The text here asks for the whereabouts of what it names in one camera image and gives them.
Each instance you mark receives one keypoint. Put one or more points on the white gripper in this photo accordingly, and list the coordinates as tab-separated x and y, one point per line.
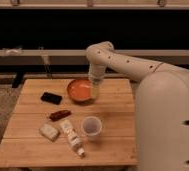
95	87

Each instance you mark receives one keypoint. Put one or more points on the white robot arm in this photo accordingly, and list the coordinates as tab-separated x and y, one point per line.
161	106

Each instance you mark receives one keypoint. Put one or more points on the orange ceramic bowl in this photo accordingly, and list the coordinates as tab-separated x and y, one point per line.
79	90

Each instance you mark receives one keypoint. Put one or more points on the black rectangular object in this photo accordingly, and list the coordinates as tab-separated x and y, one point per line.
51	98

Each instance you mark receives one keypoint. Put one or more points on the white lotion tube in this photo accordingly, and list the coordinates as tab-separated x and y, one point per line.
73	138

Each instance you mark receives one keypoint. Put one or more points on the wooden table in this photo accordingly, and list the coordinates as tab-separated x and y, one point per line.
23	146

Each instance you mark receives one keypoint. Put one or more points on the beige sponge block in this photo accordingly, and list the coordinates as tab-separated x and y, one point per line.
49	132

